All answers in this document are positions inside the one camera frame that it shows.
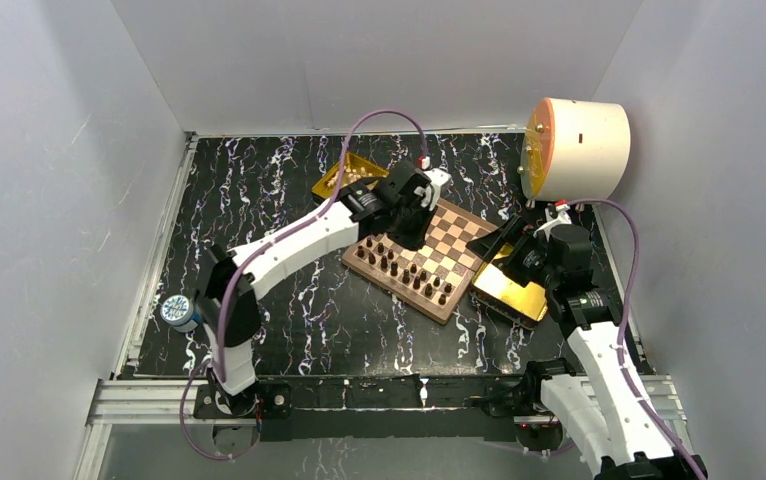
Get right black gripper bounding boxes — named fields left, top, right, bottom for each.
left=466, top=213, right=560, bottom=290

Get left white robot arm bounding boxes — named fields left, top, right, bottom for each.
left=193, top=162, right=451, bottom=416

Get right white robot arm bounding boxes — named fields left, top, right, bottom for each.
left=468, top=216, right=707, bottom=479

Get gold tray dark pieces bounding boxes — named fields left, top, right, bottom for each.
left=471, top=262, right=548, bottom=330

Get wooden chess board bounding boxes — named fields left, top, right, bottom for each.
left=342, top=200, right=496, bottom=325

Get gold tray light pieces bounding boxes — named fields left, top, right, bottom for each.
left=311, top=153, right=388, bottom=200

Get pile of light pieces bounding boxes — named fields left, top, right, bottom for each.
left=325, top=166, right=370, bottom=189

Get white round drawer cabinet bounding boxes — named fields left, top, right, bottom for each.
left=517, top=97, right=631, bottom=207

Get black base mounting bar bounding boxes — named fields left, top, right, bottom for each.
left=191, top=374, right=570, bottom=450

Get round sticker on table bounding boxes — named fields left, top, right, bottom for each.
left=160, top=294, right=201, bottom=333

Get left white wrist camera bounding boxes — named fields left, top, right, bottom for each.
left=421, top=168, right=451, bottom=210

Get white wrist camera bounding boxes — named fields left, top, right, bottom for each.
left=534, top=200, right=572, bottom=240
left=421, top=168, right=451, bottom=210

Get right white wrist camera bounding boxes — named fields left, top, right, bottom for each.
left=534, top=200, right=572, bottom=240

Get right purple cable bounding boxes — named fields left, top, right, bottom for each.
left=555, top=198, right=709, bottom=480

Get aluminium frame rail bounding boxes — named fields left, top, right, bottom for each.
left=88, top=378, right=225, bottom=425

